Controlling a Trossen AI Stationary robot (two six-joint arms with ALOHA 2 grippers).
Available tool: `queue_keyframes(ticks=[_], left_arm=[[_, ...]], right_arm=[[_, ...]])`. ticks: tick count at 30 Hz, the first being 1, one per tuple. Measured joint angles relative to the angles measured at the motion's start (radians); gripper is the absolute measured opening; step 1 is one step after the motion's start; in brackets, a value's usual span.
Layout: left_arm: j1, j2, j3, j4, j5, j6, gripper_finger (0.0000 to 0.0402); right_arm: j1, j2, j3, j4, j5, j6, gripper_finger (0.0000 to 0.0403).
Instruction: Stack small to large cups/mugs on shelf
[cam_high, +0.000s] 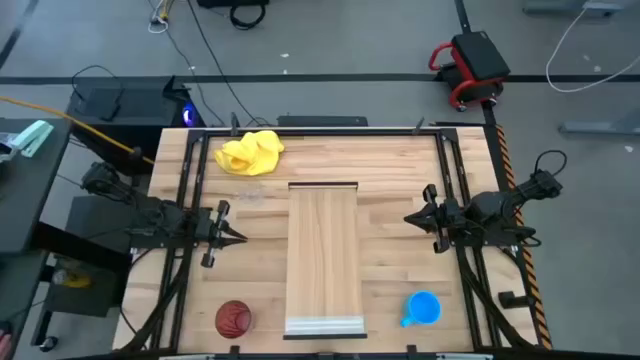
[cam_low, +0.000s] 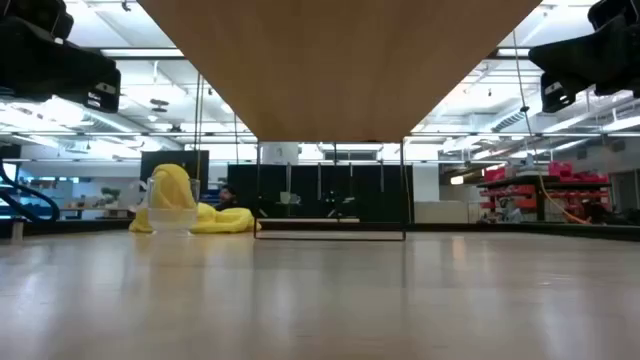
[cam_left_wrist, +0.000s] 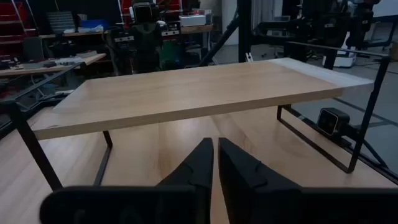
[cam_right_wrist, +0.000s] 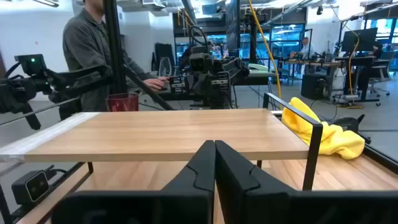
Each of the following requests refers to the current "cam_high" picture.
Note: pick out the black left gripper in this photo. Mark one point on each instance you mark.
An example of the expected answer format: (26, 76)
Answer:
(210, 230)

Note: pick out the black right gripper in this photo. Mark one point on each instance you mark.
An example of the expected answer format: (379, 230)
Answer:
(447, 217)

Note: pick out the clear plastic mug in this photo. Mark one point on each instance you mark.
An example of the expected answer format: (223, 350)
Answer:
(250, 195)

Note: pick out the blue plastic mug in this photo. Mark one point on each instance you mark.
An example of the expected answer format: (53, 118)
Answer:
(424, 307)

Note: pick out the wooden cutting board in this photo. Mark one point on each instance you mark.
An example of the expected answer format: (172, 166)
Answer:
(322, 250)

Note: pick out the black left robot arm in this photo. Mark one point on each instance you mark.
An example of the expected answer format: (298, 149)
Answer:
(165, 220)

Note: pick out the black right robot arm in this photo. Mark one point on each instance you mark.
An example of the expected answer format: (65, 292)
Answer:
(492, 207)

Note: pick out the yellow cloth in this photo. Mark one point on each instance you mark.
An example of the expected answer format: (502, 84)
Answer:
(250, 152)

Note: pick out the yellow black hazard strip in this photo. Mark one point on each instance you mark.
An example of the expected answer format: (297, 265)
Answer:
(507, 170)

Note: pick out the black power strip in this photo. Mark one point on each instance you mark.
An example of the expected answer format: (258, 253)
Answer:
(320, 121)

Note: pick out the black equipment cart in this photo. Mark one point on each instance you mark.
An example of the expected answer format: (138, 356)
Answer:
(95, 300)

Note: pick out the yellow clear bottle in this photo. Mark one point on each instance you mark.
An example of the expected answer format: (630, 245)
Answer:
(75, 280)

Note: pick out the black computer tower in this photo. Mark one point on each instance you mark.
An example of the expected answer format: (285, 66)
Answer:
(130, 107)

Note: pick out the red black rolling stool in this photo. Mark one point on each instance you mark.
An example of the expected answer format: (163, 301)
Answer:
(477, 55)

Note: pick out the grey metal desk foot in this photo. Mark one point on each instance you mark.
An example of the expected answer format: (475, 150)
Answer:
(570, 7)
(600, 127)

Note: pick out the black side table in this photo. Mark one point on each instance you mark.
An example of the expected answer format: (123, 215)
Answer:
(25, 200)

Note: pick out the mint green stapler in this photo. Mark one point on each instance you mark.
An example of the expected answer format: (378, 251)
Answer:
(32, 137)

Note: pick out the black frame clamp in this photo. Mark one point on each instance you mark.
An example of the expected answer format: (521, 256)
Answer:
(234, 125)
(418, 127)

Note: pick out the black frame bracket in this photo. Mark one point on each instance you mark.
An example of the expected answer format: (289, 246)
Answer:
(512, 300)

